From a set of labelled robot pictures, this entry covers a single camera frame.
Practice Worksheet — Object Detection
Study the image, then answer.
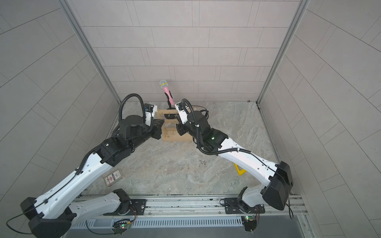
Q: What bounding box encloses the pink toy microphone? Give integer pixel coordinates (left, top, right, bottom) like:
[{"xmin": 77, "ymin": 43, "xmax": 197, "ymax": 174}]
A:
[{"xmin": 159, "ymin": 80, "xmax": 175, "ymax": 106}]

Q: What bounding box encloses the black microphone stand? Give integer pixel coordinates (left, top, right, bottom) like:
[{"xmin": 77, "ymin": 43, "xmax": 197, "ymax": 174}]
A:
[{"xmin": 164, "ymin": 93, "xmax": 176, "ymax": 120}]

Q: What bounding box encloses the small printed card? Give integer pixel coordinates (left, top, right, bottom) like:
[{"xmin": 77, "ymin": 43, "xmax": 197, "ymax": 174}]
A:
[{"xmin": 104, "ymin": 169, "xmax": 124, "ymax": 187}]

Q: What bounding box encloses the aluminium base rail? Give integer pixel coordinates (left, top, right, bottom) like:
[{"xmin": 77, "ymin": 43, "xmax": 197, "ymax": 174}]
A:
[{"xmin": 74, "ymin": 195, "xmax": 308, "ymax": 230}]

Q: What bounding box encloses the aluminium corner frame post right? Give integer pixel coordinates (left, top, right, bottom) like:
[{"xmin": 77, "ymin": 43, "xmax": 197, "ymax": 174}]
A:
[{"xmin": 256, "ymin": 0, "xmax": 309, "ymax": 107}]

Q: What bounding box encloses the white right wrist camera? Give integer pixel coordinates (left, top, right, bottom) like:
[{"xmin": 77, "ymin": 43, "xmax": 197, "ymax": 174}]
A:
[{"xmin": 175, "ymin": 102, "xmax": 189, "ymax": 125}]

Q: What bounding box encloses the aluminium corner frame post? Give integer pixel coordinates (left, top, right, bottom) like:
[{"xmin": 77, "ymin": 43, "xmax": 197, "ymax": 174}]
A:
[
  {"xmin": 58, "ymin": 0, "xmax": 121, "ymax": 104},
  {"xmin": 256, "ymin": 0, "xmax": 309, "ymax": 107}
]

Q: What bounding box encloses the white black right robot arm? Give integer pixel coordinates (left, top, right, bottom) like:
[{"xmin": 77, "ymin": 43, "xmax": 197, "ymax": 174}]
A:
[{"xmin": 175, "ymin": 99, "xmax": 293, "ymax": 214}]

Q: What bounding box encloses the wooden jewelry display stand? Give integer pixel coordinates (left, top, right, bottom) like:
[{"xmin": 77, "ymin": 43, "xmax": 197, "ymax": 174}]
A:
[{"xmin": 155, "ymin": 109, "xmax": 192, "ymax": 142}]

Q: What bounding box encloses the aluminium corner frame post left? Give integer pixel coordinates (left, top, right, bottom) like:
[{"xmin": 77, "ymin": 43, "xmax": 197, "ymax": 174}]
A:
[{"xmin": 58, "ymin": 0, "xmax": 121, "ymax": 104}]

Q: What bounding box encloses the yellow plastic triangle piece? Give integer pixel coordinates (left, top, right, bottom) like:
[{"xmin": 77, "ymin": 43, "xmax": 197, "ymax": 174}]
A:
[{"xmin": 234, "ymin": 164, "xmax": 247, "ymax": 176}]

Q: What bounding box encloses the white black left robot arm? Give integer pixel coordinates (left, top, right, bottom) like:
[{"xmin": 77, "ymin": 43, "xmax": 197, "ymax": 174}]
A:
[{"xmin": 20, "ymin": 93, "xmax": 164, "ymax": 238}]

